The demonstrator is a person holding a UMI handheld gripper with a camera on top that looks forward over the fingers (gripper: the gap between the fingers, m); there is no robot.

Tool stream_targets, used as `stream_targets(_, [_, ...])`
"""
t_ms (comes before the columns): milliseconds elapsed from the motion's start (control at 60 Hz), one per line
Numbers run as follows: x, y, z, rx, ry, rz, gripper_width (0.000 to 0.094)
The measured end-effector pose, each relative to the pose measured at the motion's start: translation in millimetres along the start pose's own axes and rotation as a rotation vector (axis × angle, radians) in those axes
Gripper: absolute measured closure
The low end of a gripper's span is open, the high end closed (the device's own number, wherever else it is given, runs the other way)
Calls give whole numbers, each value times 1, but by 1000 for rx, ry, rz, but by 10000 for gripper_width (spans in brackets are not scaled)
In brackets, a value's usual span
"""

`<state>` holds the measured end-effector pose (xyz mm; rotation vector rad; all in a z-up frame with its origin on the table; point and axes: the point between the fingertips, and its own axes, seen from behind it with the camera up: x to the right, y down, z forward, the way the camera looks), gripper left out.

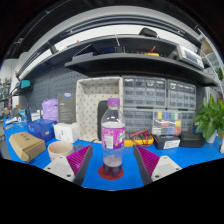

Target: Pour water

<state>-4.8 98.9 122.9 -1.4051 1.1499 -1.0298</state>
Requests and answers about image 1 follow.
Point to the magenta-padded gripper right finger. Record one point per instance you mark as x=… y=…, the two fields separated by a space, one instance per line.
x=161 y=166

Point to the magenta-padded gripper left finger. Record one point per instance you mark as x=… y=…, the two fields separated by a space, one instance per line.
x=63 y=166

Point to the clear purple-label drink bottle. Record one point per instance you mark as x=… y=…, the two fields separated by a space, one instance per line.
x=113 y=136

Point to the beige patterned mug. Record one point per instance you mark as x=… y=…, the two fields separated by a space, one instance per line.
x=58 y=149

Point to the black box with white label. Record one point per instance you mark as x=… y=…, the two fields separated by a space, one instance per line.
x=166 y=142

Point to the yellow multimeter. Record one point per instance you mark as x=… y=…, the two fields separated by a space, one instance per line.
x=140 y=142

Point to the flat round red coaster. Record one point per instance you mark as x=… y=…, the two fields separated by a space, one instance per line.
x=101 y=174

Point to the plain black flat box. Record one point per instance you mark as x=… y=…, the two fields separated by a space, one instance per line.
x=192 y=140

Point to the brown cardboard box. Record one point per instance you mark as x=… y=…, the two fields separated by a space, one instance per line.
x=26 y=146

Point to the clear colourful parts box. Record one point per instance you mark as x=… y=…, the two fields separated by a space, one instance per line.
x=166 y=123

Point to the blue box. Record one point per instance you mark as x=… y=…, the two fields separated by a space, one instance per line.
x=41 y=129

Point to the purple plastic bag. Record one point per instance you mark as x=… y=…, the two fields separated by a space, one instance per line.
x=50 y=110

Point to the dark grey flat box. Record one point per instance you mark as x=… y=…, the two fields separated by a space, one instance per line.
x=66 y=108

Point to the black case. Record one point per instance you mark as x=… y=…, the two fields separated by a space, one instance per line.
x=101 y=120

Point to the white dotted fabric bin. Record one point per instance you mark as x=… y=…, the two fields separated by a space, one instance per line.
x=86 y=110

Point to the green potted plant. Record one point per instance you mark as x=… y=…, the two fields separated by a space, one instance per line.
x=210 y=120

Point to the small grey drawer cabinet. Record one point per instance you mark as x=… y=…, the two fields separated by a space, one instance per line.
x=181 y=95

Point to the large grey drawer cabinet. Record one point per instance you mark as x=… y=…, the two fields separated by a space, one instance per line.
x=143 y=91

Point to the teal bin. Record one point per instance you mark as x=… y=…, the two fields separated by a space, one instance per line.
x=25 y=84

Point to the white shelf rack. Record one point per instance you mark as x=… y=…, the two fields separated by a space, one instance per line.
x=213 y=56

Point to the black wall shelf unit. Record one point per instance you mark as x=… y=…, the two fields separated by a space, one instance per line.
x=133 y=65

